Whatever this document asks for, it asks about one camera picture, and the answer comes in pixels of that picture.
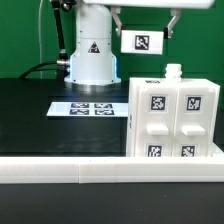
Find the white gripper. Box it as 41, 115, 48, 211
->
84, 0, 215, 39

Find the white cabinet top block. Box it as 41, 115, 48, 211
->
121, 30, 164, 55

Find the white cabinet body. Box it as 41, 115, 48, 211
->
126, 64, 220, 157

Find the white cabinet door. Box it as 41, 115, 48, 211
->
173, 86, 215, 157
135, 84, 176, 157

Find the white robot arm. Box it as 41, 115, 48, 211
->
65, 0, 215, 89

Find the white L-shaped fence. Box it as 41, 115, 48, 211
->
0, 146, 224, 184

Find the grey thin cable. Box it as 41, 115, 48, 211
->
37, 0, 46, 80

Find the black cable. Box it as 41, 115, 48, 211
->
18, 61, 66, 80

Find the white marker base plate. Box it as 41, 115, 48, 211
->
47, 102, 128, 117

